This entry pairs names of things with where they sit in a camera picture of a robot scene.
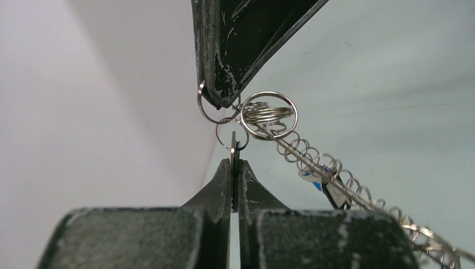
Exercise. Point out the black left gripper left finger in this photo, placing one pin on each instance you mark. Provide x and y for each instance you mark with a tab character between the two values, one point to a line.
194	235

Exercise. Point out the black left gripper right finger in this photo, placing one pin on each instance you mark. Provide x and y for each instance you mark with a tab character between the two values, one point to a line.
274	236

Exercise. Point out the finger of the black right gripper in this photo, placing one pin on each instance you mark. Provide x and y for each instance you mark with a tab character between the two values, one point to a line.
235	38

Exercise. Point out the large metal key ring disc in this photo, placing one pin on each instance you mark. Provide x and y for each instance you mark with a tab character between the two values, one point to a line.
271	116

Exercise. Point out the key with black tag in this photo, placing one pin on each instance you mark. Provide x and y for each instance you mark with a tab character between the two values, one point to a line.
234	149

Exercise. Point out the key with blue tag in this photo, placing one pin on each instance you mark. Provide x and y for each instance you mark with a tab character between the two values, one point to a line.
336	198

